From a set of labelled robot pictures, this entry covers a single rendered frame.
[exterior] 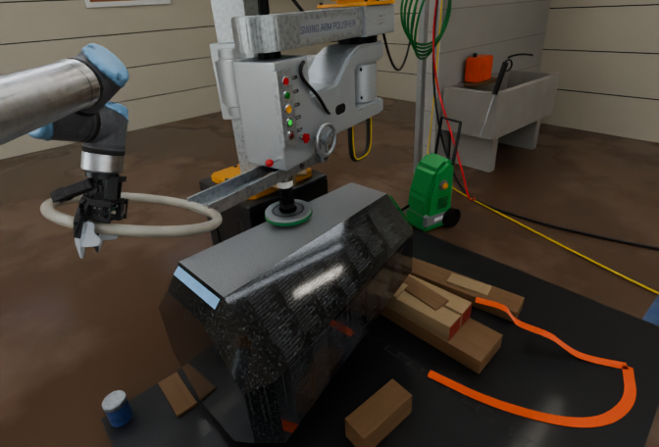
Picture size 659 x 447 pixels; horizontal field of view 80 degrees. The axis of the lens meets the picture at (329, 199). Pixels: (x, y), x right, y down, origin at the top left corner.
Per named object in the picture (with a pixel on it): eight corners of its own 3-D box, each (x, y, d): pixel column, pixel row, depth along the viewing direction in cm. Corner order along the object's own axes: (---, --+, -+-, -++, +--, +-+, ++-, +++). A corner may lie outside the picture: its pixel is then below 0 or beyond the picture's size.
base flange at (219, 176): (209, 179, 254) (207, 173, 252) (271, 158, 283) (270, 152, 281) (251, 201, 221) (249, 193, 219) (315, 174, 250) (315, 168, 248)
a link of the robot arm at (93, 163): (73, 150, 90) (99, 150, 99) (71, 171, 91) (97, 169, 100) (110, 156, 90) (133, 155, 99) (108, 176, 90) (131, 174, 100)
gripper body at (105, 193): (108, 226, 93) (113, 176, 91) (73, 221, 93) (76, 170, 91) (126, 221, 100) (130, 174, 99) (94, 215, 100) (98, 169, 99)
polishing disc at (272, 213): (320, 212, 179) (320, 209, 179) (280, 227, 168) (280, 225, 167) (294, 197, 194) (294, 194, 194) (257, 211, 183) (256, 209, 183)
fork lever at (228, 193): (299, 154, 195) (298, 144, 193) (331, 160, 185) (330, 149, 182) (182, 208, 144) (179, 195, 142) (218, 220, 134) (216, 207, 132)
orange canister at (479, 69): (458, 85, 430) (460, 53, 415) (482, 78, 457) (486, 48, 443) (476, 87, 414) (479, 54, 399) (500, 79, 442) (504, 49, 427)
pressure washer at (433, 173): (431, 208, 355) (437, 114, 316) (460, 224, 327) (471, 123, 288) (400, 220, 341) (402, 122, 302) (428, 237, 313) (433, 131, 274)
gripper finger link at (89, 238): (92, 262, 92) (101, 223, 93) (69, 258, 92) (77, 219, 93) (100, 261, 95) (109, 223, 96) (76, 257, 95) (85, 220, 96)
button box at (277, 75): (292, 141, 158) (285, 68, 145) (298, 142, 156) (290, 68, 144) (279, 147, 152) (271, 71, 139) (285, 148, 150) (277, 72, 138)
